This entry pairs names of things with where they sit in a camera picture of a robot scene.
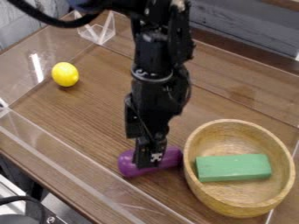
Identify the brown wooden bowl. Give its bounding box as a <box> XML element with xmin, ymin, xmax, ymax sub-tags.
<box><xmin>182</xmin><ymin>119</ymin><xmax>295</xmax><ymax>219</ymax></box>

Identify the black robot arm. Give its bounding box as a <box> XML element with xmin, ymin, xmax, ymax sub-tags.
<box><xmin>68</xmin><ymin>0</ymin><xmax>194</xmax><ymax>169</ymax></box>

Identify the purple toy eggplant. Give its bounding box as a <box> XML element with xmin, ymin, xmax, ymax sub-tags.
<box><xmin>117</xmin><ymin>147</ymin><xmax>182</xmax><ymax>178</ymax></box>

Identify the black metal bracket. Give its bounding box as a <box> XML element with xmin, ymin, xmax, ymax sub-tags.
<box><xmin>24</xmin><ymin>196</ymin><xmax>68</xmax><ymax>224</ymax></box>

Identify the yellow toy lemon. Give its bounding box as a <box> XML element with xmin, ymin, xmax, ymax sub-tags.
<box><xmin>50</xmin><ymin>62</ymin><xmax>80</xmax><ymax>88</ymax></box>

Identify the black cable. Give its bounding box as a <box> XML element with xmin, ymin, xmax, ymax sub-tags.
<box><xmin>6</xmin><ymin>0</ymin><xmax>102</xmax><ymax>29</ymax></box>

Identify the green rectangular block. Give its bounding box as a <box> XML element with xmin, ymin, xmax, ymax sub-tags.
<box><xmin>194</xmin><ymin>154</ymin><xmax>272</xmax><ymax>182</ymax></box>

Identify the clear acrylic tray wall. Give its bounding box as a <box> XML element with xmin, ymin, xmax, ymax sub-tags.
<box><xmin>0</xmin><ymin>99</ymin><xmax>192</xmax><ymax>224</ymax></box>

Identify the clear acrylic corner bracket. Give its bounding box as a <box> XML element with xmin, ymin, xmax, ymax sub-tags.
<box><xmin>72</xmin><ymin>10</ymin><xmax>117</xmax><ymax>46</ymax></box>

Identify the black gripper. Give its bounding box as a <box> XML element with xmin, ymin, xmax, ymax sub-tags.
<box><xmin>124</xmin><ymin>66</ymin><xmax>192</xmax><ymax>169</ymax></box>

